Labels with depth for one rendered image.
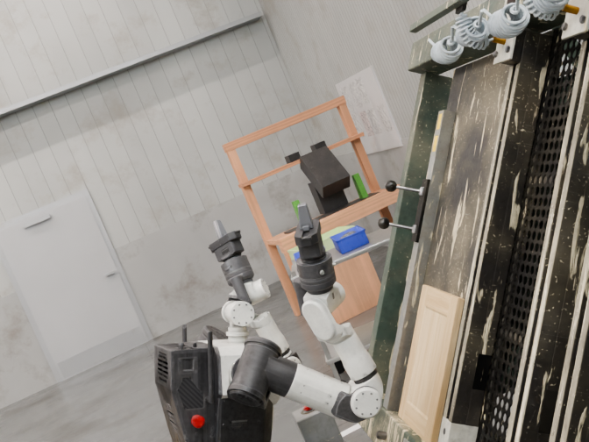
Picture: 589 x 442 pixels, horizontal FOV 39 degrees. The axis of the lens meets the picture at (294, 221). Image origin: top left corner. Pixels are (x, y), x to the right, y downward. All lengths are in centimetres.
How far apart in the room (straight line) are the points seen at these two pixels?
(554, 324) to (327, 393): 62
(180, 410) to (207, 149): 935
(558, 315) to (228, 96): 1002
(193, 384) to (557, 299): 95
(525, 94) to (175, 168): 947
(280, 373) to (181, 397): 28
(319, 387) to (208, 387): 30
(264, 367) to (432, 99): 124
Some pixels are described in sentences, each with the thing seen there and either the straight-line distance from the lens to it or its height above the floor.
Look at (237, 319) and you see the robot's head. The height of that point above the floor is 141.
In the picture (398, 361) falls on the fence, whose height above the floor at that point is 103.
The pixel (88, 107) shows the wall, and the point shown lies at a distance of 1134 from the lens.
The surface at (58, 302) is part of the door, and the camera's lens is 1124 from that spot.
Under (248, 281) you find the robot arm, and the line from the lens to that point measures 259.
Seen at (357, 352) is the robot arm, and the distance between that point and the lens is 207.
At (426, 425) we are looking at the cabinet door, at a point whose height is 93.
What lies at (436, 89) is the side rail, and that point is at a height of 176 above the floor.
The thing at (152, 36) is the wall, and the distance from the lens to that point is 1155.
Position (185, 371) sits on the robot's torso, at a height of 136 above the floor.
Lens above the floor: 181
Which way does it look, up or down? 6 degrees down
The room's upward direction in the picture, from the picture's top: 23 degrees counter-clockwise
